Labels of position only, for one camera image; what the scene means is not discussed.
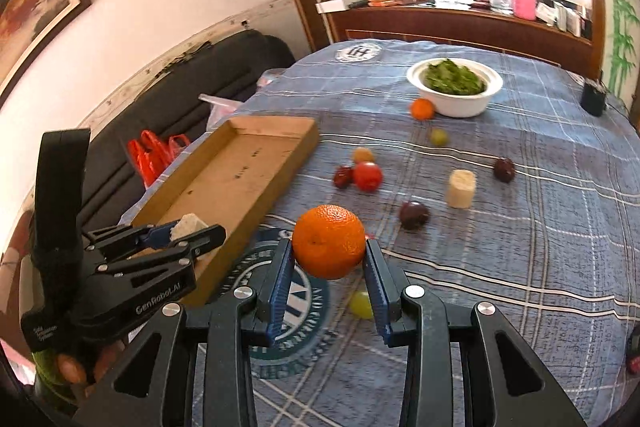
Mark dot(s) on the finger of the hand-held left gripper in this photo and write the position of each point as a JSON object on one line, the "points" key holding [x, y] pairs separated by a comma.
{"points": [[200, 239], [150, 234]]}

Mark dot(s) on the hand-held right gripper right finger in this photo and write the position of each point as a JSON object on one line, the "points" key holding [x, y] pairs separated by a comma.
{"points": [[378, 297]]}

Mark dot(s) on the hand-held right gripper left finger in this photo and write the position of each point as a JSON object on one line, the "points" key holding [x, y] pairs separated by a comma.
{"points": [[277, 292]]}

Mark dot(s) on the green grape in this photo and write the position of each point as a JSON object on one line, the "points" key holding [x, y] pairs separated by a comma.
{"points": [[361, 304], [438, 137]]}

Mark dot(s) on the large orange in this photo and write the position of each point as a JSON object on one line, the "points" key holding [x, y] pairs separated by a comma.
{"points": [[329, 241]]}

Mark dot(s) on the shallow cardboard box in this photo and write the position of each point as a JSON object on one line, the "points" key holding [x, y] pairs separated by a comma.
{"points": [[235, 172]]}

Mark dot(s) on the dark purple tomato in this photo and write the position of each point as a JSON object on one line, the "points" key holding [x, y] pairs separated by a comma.
{"points": [[414, 215], [504, 169]]}

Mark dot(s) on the red tomato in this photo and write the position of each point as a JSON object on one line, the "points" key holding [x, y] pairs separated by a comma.
{"points": [[368, 177]]}

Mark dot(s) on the small yellow fruit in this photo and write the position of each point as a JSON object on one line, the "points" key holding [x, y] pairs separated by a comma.
{"points": [[363, 154]]}

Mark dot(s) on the person's left hand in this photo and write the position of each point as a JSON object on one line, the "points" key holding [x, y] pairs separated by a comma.
{"points": [[72, 367]]}

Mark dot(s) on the red plastic bag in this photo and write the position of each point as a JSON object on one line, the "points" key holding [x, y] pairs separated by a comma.
{"points": [[145, 157], [178, 143]]}

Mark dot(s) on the black sofa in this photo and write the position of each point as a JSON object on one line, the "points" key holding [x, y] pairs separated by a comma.
{"points": [[150, 107]]}

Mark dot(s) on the blue plaid tablecloth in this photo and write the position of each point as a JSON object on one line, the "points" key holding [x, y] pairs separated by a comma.
{"points": [[500, 257]]}

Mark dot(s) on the clear plastic bag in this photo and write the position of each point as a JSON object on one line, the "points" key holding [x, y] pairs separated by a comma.
{"points": [[220, 107], [270, 77]]}

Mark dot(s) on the small orange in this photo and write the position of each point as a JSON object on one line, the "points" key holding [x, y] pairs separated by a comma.
{"points": [[422, 109]]}

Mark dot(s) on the white bowl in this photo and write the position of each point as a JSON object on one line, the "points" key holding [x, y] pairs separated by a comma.
{"points": [[460, 104]]}

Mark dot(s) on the leafy greens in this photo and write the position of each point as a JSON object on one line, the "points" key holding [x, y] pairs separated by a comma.
{"points": [[452, 77]]}

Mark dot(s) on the flat white box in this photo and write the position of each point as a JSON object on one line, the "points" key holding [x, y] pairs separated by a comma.
{"points": [[345, 5]]}

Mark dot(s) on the wooden cabinet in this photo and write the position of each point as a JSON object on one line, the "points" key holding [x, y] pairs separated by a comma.
{"points": [[450, 27]]}

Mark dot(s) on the small black device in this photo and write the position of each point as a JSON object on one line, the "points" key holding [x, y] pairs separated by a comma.
{"points": [[593, 97]]}

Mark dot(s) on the framed wall picture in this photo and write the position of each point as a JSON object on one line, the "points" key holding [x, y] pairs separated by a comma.
{"points": [[35, 2]]}

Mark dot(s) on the green bamboo wall decal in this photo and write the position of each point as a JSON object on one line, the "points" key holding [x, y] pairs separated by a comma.
{"points": [[622, 37]]}

